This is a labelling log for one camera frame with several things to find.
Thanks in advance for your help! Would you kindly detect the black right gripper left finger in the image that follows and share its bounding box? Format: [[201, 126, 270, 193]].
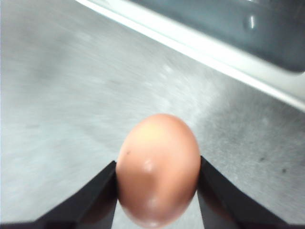
[[0, 161, 119, 229]]

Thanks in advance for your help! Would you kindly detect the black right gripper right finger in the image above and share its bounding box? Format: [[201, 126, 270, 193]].
[[196, 155, 305, 229]]

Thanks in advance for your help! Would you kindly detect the oven door with brown handle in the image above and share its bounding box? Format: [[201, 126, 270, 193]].
[[73, 0, 305, 113]]

